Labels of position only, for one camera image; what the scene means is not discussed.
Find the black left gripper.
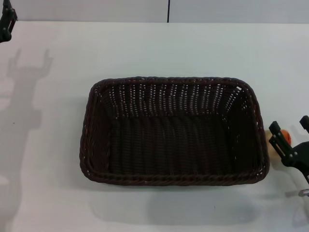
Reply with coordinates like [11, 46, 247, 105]
[0, 0, 18, 44]

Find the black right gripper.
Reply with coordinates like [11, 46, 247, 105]
[268, 116, 309, 186]

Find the dark brown woven wicker basket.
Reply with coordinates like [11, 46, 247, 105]
[79, 76, 270, 187]

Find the cream bun with orange spot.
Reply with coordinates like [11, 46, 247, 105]
[265, 129, 292, 165]

